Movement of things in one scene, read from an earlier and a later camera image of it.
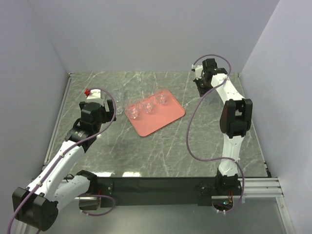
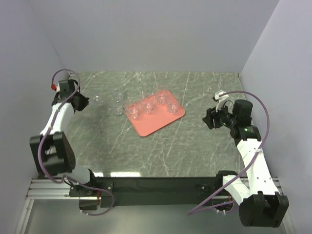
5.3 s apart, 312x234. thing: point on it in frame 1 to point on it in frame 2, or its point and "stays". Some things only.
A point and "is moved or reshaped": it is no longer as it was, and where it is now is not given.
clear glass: x=119 y=110 stays
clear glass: x=209 y=101 to x=172 y=103
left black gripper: x=107 y=115 to x=84 y=103
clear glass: x=119 y=96 is moved or reshaped
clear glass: x=147 y=105 stays
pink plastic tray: x=154 y=113 stays
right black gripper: x=202 y=92 to x=210 y=115
